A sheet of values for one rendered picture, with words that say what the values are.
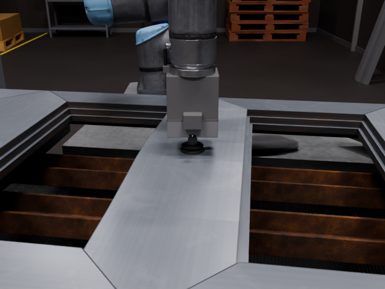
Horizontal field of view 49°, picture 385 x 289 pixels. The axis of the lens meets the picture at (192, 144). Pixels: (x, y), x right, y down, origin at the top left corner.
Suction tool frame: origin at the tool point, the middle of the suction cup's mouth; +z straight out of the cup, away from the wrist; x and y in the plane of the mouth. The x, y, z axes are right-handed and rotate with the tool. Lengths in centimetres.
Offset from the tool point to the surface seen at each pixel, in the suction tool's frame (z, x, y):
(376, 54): 54, 377, 196
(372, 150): 3.0, 9.1, 35.9
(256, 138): 15, 46, 19
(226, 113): 0.0, 23.4, 7.8
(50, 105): 0.1, 29.5, -34.1
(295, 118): 1.6, 24.4, 24.0
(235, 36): 80, 672, 77
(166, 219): -0.2, -20.5, -3.5
